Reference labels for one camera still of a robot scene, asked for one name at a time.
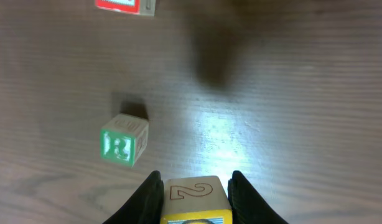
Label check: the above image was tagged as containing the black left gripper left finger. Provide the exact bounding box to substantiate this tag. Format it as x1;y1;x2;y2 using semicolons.
103;170;164;224

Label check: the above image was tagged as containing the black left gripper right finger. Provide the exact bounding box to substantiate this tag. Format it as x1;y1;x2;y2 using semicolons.
228;170;287;224

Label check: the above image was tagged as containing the green R block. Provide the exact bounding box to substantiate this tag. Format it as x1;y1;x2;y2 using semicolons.
100;113;149;167

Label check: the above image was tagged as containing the red E block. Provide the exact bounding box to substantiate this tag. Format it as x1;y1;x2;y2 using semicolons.
95;0;157;16

